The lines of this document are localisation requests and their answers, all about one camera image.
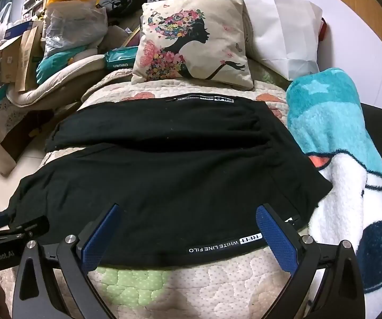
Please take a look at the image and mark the black pants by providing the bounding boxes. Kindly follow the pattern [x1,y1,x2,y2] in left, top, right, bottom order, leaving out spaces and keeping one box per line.
[7,95,334,268]

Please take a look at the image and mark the quilted heart-pattern bedspread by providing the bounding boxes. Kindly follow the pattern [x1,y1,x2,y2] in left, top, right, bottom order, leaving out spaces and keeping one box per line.
[0,71,314,319]

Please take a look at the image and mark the printed floral cushion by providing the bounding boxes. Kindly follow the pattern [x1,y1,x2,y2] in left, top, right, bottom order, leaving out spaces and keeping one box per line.
[131,0,254,90]

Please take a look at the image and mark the white plastic bag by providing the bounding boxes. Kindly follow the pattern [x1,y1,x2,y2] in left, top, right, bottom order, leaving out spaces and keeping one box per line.
[0,2,14,45]

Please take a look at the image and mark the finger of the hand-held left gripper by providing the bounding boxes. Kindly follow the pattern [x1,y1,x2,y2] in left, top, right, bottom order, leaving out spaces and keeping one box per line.
[0,216,50,240]

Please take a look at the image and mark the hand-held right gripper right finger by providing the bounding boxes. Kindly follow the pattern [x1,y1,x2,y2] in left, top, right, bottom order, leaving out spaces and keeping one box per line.
[256,203,366,319]

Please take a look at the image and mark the beige padded cushion bed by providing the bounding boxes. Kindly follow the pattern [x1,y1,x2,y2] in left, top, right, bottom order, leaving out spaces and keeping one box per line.
[7,53,112,108]

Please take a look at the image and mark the black clothing pile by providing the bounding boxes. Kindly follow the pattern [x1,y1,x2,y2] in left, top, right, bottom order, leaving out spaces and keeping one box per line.
[100,0,152,24]

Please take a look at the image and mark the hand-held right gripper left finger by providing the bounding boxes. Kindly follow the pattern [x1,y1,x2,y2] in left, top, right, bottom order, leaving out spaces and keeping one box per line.
[12,203,122,319]

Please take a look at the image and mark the blue box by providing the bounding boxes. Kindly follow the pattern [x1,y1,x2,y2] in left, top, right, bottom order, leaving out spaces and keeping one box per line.
[3,20,35,39]

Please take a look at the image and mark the open cardboard box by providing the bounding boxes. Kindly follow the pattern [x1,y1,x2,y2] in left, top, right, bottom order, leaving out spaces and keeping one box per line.
[0,35,24,83]

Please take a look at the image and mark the teal cloth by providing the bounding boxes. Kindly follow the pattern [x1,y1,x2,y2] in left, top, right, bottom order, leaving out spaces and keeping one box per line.
[36,48,92,83]

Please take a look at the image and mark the teal tissue pack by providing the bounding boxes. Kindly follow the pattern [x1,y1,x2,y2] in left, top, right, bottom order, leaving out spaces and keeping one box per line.
[104,48,142,71]

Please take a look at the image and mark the tall cardboard box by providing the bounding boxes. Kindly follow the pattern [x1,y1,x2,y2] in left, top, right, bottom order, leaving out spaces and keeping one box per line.
[14,25,45,92]

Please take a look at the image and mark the teal printed plush blanket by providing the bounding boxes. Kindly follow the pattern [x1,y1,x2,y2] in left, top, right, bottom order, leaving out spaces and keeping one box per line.
[286,68,382,295]

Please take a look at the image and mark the clear plastic bag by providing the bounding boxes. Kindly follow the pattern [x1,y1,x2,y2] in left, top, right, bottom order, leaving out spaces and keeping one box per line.
[41,2,108,60]

